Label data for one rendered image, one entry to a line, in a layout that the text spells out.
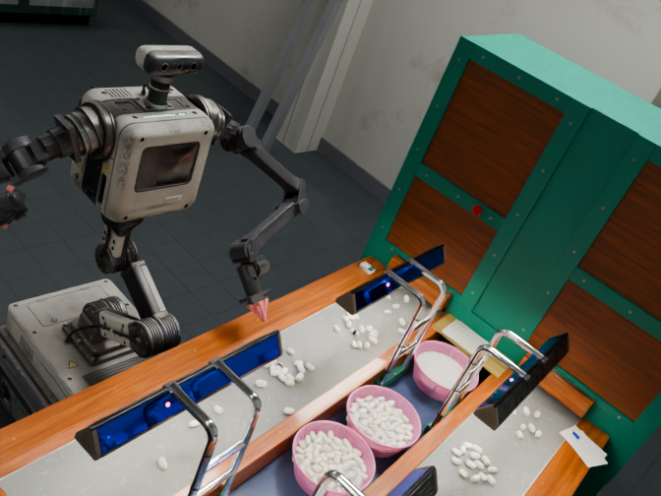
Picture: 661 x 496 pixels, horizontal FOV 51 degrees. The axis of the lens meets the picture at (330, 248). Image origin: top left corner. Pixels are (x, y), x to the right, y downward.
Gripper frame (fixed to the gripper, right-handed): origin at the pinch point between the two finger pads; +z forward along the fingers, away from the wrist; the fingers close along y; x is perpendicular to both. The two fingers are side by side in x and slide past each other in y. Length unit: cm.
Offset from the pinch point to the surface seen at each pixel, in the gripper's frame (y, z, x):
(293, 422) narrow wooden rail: -15.6, 31.6, -14.2
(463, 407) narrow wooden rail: 45, 55, -34
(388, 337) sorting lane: 52, 26, -7
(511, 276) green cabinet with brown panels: 89, 20, -46
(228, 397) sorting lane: -24.3, 17.8, 0.7
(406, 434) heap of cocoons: 18, 52, -28
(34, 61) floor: 133, -214, 292
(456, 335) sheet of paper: 77, 37, -21
